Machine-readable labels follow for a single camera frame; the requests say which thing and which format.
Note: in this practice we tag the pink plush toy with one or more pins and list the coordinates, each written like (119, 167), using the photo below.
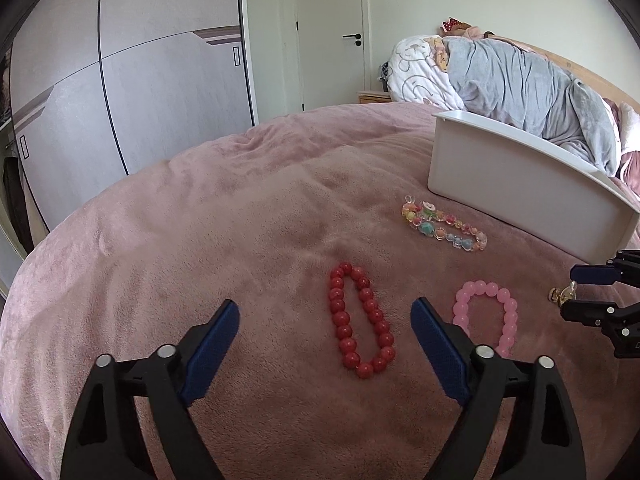
(475, 33)

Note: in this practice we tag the sliding door wardrobe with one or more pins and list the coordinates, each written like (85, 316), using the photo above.
(150, 85)

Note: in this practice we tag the red polka dot bow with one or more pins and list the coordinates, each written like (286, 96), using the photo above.
(451, 24)

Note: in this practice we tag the pink pillow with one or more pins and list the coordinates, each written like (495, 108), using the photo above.
(631, 140)

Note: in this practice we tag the wooden nightstand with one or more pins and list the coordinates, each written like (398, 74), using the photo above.
(372, 96)

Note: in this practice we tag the grey blanket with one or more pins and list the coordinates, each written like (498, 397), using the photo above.
(510, 85)

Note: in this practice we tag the white patterned pillow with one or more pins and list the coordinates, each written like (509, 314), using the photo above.
(415, 75)

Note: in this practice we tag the wooden headboard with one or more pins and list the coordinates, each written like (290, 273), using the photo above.
(575, 67)

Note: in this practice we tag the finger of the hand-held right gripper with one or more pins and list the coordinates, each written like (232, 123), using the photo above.
(592, 274)
(585, 310)

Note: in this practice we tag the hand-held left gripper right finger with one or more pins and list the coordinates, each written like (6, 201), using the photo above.
(440, 345)

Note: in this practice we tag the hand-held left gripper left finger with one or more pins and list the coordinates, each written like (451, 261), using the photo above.
(215, 345)

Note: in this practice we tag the white door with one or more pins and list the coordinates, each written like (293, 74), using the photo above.
(325, 60)

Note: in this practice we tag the white storage box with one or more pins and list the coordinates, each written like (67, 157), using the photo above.
(500, 180)

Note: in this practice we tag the pink bed blanket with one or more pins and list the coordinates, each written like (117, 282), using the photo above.
(200, 235)

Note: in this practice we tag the white tall cabinet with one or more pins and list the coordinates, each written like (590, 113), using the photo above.
(270, 35)

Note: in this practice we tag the small gold clear trinket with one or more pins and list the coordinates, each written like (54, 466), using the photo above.
(562, 294)

